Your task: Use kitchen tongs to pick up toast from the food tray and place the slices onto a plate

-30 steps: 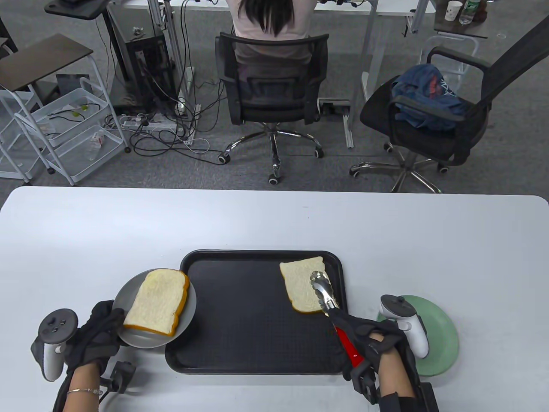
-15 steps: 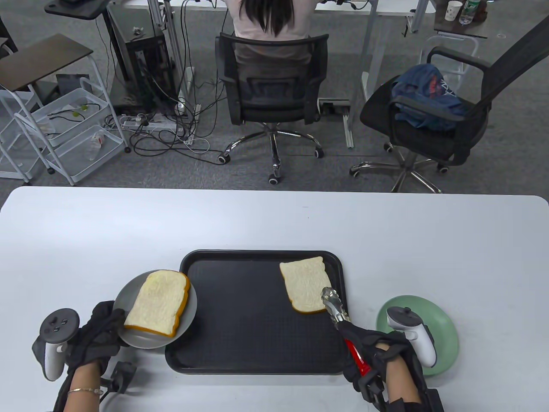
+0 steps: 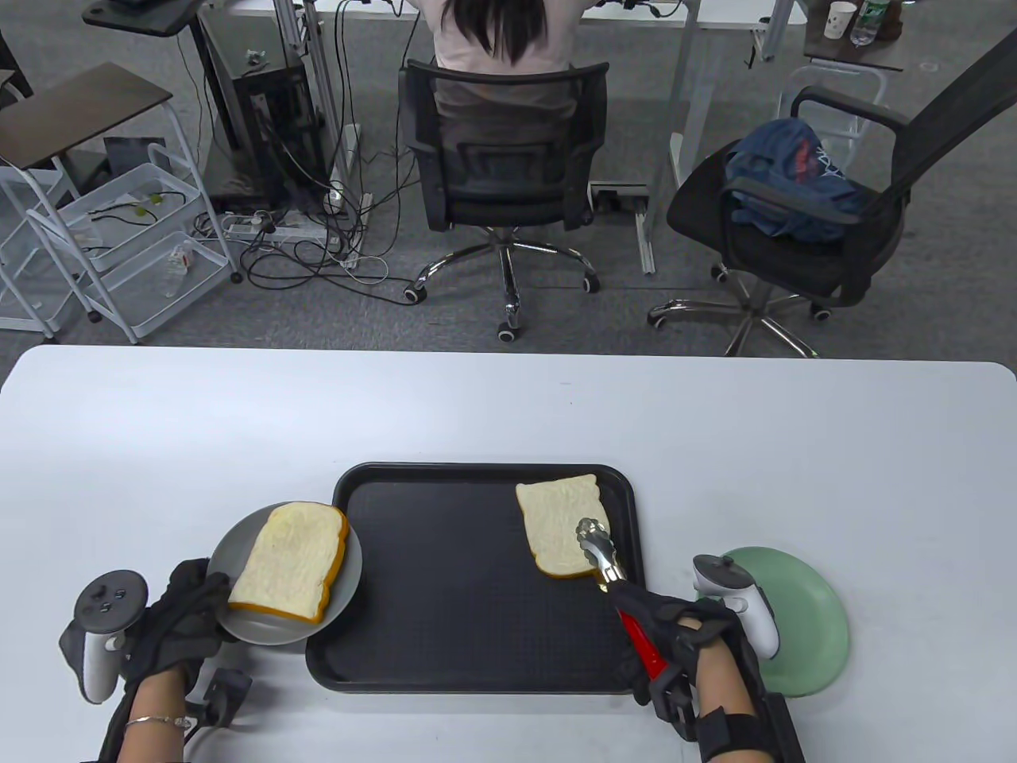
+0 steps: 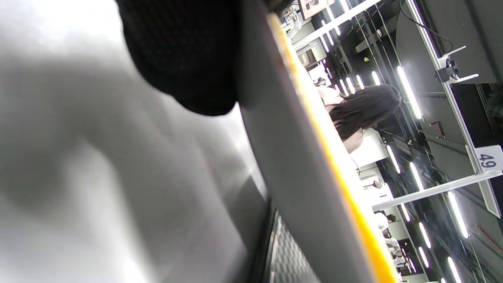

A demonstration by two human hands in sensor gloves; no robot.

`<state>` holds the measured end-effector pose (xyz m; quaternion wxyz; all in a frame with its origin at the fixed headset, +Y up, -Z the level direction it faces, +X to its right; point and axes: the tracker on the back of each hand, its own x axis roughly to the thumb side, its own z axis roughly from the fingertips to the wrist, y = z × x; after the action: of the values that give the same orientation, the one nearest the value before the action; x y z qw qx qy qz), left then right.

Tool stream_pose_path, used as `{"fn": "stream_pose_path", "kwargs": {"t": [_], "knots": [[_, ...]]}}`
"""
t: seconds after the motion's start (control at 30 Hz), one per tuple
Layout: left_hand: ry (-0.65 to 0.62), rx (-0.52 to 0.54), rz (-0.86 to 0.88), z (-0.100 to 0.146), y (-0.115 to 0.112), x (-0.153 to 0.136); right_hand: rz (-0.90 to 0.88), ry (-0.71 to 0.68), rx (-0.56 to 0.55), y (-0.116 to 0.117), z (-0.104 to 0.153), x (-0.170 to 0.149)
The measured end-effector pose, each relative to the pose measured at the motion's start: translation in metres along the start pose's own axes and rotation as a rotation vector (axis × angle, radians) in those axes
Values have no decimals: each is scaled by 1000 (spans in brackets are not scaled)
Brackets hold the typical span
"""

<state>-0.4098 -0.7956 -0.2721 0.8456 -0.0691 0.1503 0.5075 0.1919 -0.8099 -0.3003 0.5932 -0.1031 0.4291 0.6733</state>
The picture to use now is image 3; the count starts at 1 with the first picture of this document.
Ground person's right hand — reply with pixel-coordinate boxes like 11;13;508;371
616;584;752;720

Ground person's left hand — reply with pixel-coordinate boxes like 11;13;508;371
126;559;233;678

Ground metal tongs with red handle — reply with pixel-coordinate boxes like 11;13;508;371
576;517;673;681

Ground grey round plate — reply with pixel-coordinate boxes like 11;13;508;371
207;502;364;646

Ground person's left forearm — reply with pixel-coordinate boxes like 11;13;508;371
99;666;197;763

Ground person's right forearm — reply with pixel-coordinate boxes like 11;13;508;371
693;634;770;763

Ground thick bread slice with brown crust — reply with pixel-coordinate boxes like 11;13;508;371
227;502;351;626

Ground white grey right wrist controller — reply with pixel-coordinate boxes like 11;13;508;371
692;554;782;660

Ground white grey wrist controller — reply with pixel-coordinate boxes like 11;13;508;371
59;570;150;705
692;554;782;660

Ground white grey left wrist controller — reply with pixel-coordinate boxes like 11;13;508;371
59;570;150;705

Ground thin white bread slice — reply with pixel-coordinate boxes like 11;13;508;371
515;474;629;580

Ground light green round plate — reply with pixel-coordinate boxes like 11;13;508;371
694;545;850;699

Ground black plastic tray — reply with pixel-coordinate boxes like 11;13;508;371
305;463;647;695

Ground empty clear plastic bottle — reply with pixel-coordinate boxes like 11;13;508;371
162;242;196;300

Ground white power strip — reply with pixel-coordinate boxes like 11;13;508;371
222;213;344;246

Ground black office chair with armrests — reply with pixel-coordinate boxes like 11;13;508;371
647;28;1017;359

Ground blue bag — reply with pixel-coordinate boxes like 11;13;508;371
724;118;872;244

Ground black computer tower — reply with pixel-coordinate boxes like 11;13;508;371
216;54;333;209

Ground black mesh office chair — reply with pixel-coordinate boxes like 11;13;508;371
396;60;610;343

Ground brown top side table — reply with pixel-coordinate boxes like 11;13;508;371
0;62;174;172

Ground white desk with metal legs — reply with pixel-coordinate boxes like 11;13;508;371
205;0;805;276

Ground dark stand table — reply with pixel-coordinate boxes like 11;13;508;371
82;0;214;38

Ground dark brown small table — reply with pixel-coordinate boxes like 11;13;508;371
803;30;907;73

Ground clear plastic bottle green label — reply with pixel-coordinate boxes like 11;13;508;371
849;0;887;47

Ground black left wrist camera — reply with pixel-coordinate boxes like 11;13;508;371
185;668;254;734

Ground black right wrist camera strap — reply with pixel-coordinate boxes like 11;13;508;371
698;690;805;763

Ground tangle of black white cables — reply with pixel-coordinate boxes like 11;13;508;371
191;119;392;304

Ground white rolling wire cart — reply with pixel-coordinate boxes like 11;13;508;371
0;141;244;345

